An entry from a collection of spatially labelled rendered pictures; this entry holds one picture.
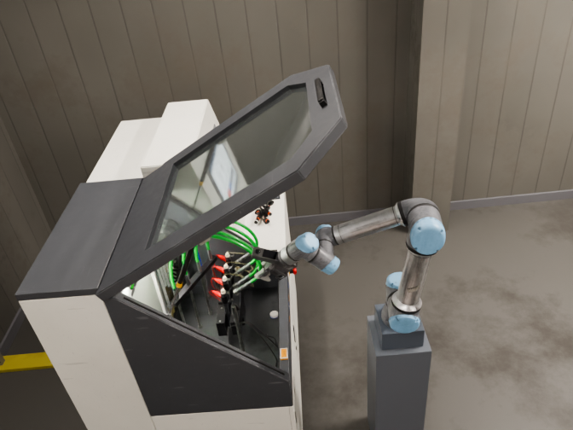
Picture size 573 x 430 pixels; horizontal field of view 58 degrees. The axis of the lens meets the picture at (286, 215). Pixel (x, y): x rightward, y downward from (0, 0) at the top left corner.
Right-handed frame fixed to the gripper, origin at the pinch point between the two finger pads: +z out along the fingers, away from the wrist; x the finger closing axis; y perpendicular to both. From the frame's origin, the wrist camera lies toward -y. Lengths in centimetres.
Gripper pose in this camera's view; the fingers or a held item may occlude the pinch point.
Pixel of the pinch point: (256, 272)
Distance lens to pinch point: 212.8
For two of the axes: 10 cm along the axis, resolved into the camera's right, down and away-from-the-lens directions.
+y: 8.0, 5.1, 3.2
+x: 2.2, -7.4, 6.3
